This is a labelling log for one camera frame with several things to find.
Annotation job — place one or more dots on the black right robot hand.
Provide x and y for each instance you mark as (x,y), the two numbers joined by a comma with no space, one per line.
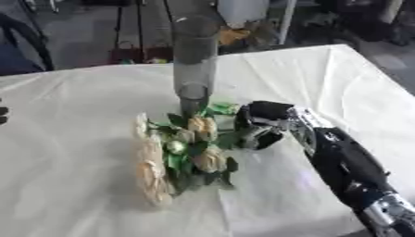
(265,111)

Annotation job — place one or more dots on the cream artificial flower bouquet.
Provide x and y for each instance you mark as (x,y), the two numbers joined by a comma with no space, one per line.
(183,148)

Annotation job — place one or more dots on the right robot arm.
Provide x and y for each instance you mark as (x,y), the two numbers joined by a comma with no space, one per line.
(346,163)

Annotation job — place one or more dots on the red bag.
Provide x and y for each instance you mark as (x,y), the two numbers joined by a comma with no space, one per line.
(156,52)

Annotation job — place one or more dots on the dark blue chair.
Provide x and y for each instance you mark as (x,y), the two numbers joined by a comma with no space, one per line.
(19,58)

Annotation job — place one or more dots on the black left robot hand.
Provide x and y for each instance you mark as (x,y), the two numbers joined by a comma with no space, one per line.
(2,115)

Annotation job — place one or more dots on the white box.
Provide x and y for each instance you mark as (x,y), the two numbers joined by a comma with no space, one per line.
(243,10)

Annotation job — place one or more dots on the black tripod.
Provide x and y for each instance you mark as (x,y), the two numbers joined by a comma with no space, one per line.
(139,24)

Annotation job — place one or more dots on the white pole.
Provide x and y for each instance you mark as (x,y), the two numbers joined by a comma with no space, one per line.
(287,21)

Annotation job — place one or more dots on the yellow crumpled object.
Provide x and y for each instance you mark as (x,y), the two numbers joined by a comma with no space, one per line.
(233,35)

